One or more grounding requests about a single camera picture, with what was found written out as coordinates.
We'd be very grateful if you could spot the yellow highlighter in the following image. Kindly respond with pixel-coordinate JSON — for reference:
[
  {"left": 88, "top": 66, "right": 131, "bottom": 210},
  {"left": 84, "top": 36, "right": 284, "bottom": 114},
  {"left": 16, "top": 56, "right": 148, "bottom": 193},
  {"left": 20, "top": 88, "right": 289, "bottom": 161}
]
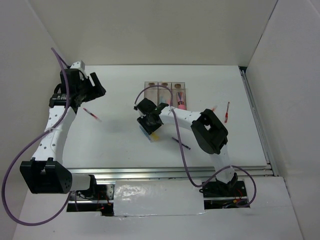
[{"left": 151, "top": 133, "right": 159, "bottom": 141}]

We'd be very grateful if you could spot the pink blue pen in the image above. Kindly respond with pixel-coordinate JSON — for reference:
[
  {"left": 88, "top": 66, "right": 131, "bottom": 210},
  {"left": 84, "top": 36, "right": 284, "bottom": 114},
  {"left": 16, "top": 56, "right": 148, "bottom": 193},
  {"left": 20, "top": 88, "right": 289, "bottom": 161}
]
[{"left": 83, "top": 107, "right": 102, "bottom": 122}]

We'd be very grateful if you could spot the pink capped pen bundle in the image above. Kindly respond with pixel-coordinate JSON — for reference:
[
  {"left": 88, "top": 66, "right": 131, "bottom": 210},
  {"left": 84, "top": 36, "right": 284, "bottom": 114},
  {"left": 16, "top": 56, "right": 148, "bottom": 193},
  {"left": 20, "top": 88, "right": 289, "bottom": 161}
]
[{"left": 176, "top": 91, "right": 187, "bottom": 110}]

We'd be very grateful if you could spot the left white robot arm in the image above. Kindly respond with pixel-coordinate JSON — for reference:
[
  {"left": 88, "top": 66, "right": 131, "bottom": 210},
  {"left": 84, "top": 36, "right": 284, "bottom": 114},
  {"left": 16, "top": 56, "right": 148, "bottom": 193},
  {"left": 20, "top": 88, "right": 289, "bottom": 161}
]
[{"left": 19, "top": 68, "right": 106, "bottom": 200}]

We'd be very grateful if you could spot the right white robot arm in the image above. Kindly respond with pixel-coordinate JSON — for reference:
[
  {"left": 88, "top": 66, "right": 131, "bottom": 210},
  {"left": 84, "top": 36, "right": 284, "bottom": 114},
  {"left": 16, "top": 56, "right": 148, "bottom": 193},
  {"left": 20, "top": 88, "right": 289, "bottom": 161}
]
[{"left": 133, "top": 98, "right": 238, "bottom": 196}]

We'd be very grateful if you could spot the left clear plastic container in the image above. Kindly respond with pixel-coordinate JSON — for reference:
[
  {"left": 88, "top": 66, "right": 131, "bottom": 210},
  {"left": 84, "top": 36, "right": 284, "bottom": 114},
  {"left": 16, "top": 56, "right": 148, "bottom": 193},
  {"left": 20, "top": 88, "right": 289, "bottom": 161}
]
[{"left": 143, "top": 81, "right": 158, "bottom": 106}]

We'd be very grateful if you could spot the clear plastic container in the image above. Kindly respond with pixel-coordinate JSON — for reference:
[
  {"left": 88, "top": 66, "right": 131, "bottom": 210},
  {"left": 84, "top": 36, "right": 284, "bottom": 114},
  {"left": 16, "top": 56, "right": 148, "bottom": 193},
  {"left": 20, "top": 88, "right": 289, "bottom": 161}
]
[
  {"left": 157, "top": 82, "right": 172, "bottom": 105},
  {"left": 171, "top": 82, "right": 187, "bottom": 110},
  {"left": 143, "top": 81, "right": 158, "bottom": 106}
]

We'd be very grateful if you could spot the middle clear plastic container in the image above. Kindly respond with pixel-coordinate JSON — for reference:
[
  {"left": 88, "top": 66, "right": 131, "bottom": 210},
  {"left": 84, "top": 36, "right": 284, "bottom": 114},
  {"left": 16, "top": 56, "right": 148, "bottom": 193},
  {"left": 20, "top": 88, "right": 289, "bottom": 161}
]
[{"left": 157, "top": 82, "right": 172, "bottom": 105}]

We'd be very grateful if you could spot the dark purple gel pen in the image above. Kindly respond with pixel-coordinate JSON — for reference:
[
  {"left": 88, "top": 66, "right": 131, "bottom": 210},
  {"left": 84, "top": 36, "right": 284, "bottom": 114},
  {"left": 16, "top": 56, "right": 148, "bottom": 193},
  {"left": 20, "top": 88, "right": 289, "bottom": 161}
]
[{"left": 171, "top": 137, "right": 191, "bottom": 150}]

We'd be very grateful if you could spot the right clear plastic container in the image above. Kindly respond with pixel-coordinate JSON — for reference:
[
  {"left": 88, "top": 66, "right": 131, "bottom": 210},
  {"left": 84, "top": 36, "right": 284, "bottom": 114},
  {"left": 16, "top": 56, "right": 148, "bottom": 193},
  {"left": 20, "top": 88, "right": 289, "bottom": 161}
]
[{"left": 171, "top": 82, "right": 187, "bottom": 110}]

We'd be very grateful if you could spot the red white pen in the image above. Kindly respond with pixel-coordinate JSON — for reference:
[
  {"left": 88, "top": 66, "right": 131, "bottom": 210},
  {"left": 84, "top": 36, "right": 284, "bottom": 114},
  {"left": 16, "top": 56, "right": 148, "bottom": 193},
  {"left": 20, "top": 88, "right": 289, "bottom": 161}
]
[{"left": 224, "top": 101, "right": 230, "bottom": 123}]

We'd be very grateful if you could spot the white cover plate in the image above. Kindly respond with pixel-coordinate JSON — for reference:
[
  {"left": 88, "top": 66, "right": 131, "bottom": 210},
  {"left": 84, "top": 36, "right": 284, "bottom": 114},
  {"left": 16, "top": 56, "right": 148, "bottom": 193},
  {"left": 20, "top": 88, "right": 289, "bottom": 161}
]
[{"left": 113, "top": 180, "right": 205, "bottom": 217}]

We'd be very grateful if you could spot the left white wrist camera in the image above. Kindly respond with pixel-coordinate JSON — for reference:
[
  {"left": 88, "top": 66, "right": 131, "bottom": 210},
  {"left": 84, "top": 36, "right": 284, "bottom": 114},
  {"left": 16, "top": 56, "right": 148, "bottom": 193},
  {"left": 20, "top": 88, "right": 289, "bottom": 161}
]
[{"left": 70, "top": 60, "right": 88, "bottom": 79}]

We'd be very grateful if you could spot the aluminium frame rail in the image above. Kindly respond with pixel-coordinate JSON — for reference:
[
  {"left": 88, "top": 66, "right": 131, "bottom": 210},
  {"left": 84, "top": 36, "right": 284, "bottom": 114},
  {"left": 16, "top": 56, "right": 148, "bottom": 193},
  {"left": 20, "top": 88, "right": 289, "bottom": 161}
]
[{"left": 62, "top": 65, "right": 276, "bottom": 180}]

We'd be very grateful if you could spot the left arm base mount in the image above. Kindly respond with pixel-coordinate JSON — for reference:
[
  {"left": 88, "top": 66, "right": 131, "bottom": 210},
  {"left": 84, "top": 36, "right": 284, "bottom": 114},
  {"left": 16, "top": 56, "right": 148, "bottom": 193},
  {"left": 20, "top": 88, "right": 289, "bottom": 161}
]
[{"left": 66, "top": 183, "right": 115, "bottom": 217}]

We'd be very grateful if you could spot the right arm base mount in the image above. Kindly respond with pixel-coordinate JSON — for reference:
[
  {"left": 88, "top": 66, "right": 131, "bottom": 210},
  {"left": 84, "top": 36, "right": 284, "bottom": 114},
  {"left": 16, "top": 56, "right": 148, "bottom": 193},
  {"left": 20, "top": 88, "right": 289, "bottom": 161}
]
[{"left": 199, "top": 173, "right": 247, "bottom": 198}]

